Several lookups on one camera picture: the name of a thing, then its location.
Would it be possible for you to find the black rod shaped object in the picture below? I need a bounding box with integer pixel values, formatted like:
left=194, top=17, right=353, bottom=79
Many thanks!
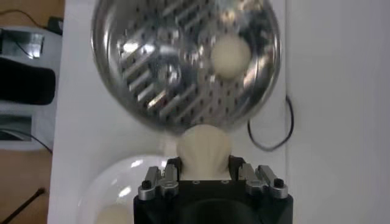
left=0, top=187, right=46, bottom=224

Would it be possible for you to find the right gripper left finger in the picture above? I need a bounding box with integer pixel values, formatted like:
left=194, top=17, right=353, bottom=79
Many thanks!
left=137, top=156, right=183, bottom=201

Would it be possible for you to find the white and black robot base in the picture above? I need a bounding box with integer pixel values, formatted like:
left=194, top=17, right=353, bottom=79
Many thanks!
left=0, top=26, right=63, bottom=152

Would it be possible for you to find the white steamed baozi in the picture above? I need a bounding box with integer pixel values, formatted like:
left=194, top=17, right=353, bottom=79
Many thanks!
left=175, top=124, right=232, bottom=181
left=210, top=33, right=252, bottom=79
left=94, top=203, right=135, bottom=224

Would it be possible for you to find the black cooker power cable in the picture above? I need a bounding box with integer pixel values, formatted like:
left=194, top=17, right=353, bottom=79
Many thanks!
left=246, top=94, right=295, bottom=152

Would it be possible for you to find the round white plate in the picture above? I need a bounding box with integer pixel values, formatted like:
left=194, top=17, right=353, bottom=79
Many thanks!
left=77, top=154, right=171, bottom=224

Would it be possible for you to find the stainless steel steamer basket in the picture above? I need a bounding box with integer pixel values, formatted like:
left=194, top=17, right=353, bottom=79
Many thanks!
left=90, top=0, right=283, bottom=135

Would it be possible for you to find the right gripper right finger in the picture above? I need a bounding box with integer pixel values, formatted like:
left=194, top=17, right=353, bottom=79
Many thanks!
left=228, top=155, right=289, bottom=200

